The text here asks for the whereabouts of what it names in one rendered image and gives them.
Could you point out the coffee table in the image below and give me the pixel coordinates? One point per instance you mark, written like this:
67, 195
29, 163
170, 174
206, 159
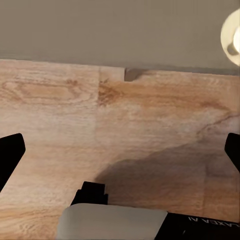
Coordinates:
196, 36

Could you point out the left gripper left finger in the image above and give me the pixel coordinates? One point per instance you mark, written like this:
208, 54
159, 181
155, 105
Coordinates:
12, 148

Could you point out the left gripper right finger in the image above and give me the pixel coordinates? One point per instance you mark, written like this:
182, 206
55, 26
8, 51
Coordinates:
232, 149

